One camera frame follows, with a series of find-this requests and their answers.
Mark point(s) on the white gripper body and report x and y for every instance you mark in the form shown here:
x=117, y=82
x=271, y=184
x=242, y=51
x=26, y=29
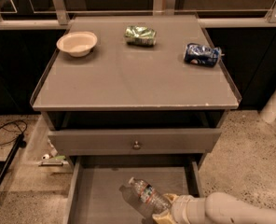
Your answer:
x=179, y=209

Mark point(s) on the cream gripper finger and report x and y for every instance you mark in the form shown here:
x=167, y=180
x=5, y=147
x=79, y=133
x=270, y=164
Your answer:
x=163, y=218
x=171, y=197

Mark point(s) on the clear plastic water bottle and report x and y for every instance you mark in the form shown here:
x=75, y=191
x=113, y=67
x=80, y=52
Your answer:
x=144, y=198

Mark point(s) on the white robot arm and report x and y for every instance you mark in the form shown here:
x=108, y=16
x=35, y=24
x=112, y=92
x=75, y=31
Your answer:
x=217, y=208

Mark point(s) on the brass drawer knob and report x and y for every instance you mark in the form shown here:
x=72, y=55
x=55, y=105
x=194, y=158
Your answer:
x=136, y=145

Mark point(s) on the grey top drawer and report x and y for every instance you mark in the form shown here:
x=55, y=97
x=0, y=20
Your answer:
x=120, y=142

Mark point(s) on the grey open middle drawer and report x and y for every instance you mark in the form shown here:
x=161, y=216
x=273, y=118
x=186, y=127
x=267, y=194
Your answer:
x=100, y=193

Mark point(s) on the grey cabinet with counter top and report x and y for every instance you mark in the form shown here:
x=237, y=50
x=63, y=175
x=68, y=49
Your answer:
x=123, y=86

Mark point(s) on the small clutter on floor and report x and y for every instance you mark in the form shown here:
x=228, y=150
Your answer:
x=53, y=158

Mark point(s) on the crushed blue soda can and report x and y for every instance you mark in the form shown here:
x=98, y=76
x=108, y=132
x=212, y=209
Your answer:
x=202, y=55

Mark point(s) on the black metal stand leg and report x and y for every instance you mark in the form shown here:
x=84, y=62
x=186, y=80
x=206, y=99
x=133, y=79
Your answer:
x=19, y=143

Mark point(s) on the crushed green soda can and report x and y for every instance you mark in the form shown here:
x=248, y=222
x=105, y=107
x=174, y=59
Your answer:
x=140, y=36

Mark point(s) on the white paper bowl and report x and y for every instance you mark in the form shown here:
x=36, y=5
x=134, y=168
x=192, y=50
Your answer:
x=77, y=44

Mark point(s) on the silver metal railing frame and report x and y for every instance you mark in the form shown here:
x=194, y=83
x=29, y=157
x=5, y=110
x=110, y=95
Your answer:
x=50, y=14

